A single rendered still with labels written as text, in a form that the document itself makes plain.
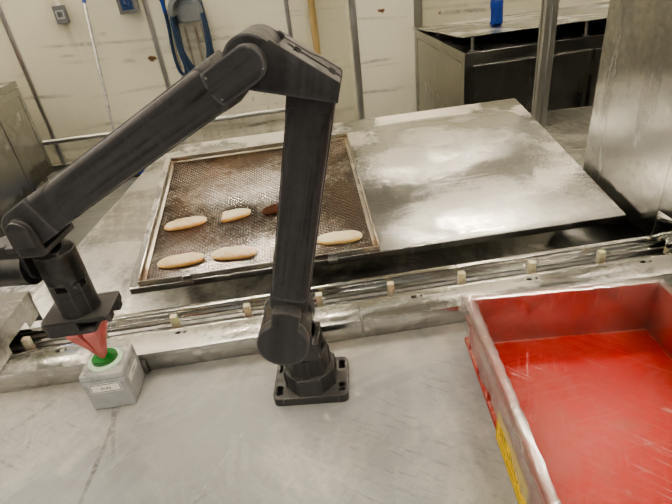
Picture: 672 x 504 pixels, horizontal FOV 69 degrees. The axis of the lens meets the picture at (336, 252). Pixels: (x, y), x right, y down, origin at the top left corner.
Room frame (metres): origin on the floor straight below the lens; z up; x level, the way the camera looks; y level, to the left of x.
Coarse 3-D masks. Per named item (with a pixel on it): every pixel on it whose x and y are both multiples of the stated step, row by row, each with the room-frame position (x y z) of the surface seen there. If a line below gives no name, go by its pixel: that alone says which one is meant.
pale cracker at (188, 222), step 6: (192, 216) 1.06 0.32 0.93; (198, 216) 1.05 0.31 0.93; (168, 222) 1.05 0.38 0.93; (174, 222) 1.04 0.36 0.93; (180, 222) 1.04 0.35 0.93; (186, 222) 1.04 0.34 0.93; (192, 222) 1.03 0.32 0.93; (198, 222) 1.03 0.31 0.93; (204, 222) 1.04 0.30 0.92; (168, 228) 1.03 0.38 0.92; (174, 228) 1.02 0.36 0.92; (180, 228) 1.02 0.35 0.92; (186, 228) 1.03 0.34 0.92
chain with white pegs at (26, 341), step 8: (664, 248) 0.80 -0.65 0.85; (600, 256) 0.78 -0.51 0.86; (632, 256) 0.80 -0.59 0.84; (528, 264) 0.78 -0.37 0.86; (584, 264) 0.79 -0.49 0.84; (464, 272) 0.78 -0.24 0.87; (528, 272) 0.78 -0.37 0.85; (464, 280) 0.77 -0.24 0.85; (392, 288) 0.77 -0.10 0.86; (424, 288) 0.78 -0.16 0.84; (320, 296) 0.76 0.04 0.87; (368, 296) 0.78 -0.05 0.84; (248, 304) 0.76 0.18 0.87; (320, 304) 0.76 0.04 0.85; (248, 312) 0.76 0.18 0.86; (176, 320) 0.75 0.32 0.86; (216, 320) 0.77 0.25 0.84; (160, 328) 0.76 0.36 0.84; (24, 344) 0.74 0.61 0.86; (32, 344) 0.75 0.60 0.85; (56, 344) 0.76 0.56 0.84
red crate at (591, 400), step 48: (576, 336) 0.61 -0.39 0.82; (624, 336) 0.60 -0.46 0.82; (480, 384) 0.53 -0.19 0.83; (528, 384) 0.52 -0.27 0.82; (576, 384) 0.51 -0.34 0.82; (624, 384) 0.50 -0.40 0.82; (576, 432) 0.43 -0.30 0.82; (624, 432) 0.42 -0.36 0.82; (576, 480) 0.36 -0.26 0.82; (624, 480) 0.35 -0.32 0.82
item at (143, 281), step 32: (192, 160) 1.33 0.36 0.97; (224, 160) 1.32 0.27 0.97; (352, 160) 1.23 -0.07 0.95; (256, 192) 1.14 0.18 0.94; (352, 192) 1.09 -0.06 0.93; (160, 224) 1.06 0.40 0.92; (224, 224) 1.02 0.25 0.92; (256, 224) 1.01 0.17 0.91; (256, 256) 0.90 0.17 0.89; (320, 256) 0.86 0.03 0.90
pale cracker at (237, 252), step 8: (224, 248) 0.92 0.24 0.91; (232, 248) 0.92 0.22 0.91; (240, 248) 0.92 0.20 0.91; (248, 248) 0.92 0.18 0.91; (256, 248) 0.92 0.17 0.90; (216, 256) 0.91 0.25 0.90; (224, 256) 0.90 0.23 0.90; (232, 256) 0.90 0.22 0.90; (240, 256) 0.90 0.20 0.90; (248, 256) 0.90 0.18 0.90
